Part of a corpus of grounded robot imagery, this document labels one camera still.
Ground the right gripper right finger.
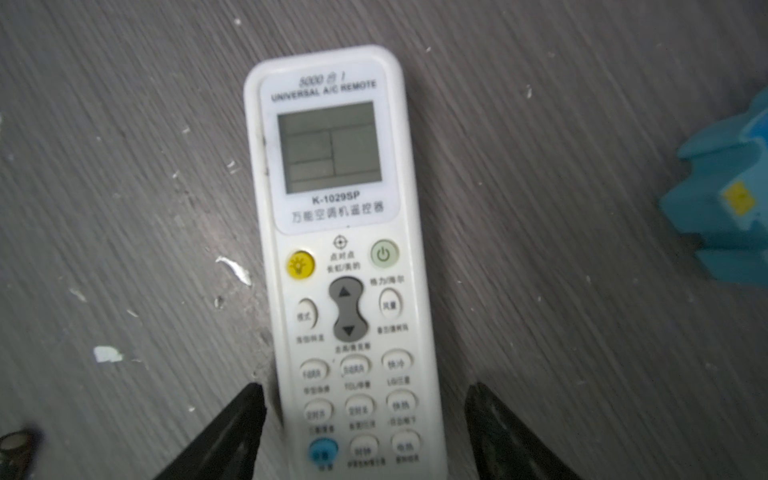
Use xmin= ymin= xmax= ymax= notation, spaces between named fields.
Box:
xmin=464 ymin=382 xmax=581 ymax=480

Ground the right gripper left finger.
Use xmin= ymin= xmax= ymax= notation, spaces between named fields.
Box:
xmin=156 ymin=383 xmax=267 ymax=480

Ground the white remote control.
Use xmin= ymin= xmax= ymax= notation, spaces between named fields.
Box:
xmin=244 ymin=45 xmax=448 ymax=479

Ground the AAA battery near right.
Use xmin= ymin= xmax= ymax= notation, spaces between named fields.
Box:
xmin=1 ymin=429 xmax=37 ymax=480

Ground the blue owl toy block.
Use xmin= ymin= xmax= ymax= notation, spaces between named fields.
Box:
xmin=659 ymin=89 xmax=767 ymax=287

